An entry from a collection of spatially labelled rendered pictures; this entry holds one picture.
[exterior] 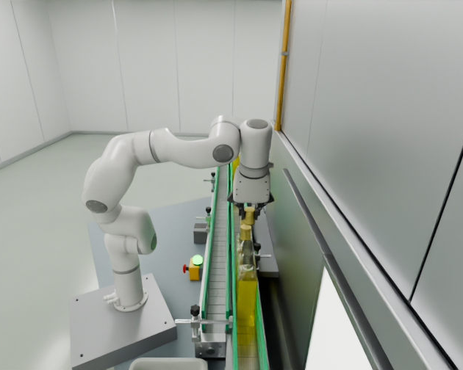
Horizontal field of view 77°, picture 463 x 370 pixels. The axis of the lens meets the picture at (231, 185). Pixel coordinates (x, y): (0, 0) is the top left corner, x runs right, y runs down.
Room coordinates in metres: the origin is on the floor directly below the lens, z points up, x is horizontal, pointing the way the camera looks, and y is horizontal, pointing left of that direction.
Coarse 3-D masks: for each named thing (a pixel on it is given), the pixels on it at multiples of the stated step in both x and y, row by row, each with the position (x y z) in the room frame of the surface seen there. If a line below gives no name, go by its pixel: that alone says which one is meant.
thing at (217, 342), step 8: (208, 336) 0.62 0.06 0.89; (216, 336) 0.62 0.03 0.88; (224, 336) 0.62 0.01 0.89; (200, 344) 0.61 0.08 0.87; (208, 344) 0.61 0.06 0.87; (216, 344) 0.61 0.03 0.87; (224, 344) 0.61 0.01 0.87; (200, 352) 0.61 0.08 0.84; (208, 352) 0.60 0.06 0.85; (216, 352) 0.61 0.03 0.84; (224, 352) 0.61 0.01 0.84
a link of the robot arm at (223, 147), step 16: (160, 128) 0.70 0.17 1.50; (224, 128) 0.64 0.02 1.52; (160, 144) 0.66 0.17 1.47; (176, 144) 0.63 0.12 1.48; (192, 144) 0.61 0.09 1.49; (208, 144) 0.61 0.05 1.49; (224, 144) 0.61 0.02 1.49; (160, 160) 0.67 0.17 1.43; (176, 160) 0.64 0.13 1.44; (192, 160) 0.62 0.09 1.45; (208, 160) 0.61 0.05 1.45; (224, 160) 0.61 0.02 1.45
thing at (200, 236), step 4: (196, 224) 1.35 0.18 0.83; (200, 224) 1.35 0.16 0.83; (204, 224) 1.35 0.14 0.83; (196, 228) 1.31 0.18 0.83; (200, 228) 1.31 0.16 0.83; (204, 228) 1.31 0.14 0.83; (196, 232) 1.28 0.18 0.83; (200, 232) 1.28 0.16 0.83; (204, 232) 1.28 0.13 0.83; (196, 236) 1.28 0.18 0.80; (200, 236) 1.28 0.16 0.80; (204, 236) 1.28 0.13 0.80; (196, 240) 1.28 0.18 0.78; (200, 240) 1.28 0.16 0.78; (204, 240) 1.28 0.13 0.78
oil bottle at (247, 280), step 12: (240, 276) 0.67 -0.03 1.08; (252, 276) 0.67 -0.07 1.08; (240, 288) 0.66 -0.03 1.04; (252, 288) 0.67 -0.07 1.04; (240, 300) 0.66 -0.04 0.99; (252, 300) 0.67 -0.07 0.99; (240, 312) 0.66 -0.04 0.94; (252, 312) 0.67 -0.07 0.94; (240, 324) 0.66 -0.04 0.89; (252, 324) 0.67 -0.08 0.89
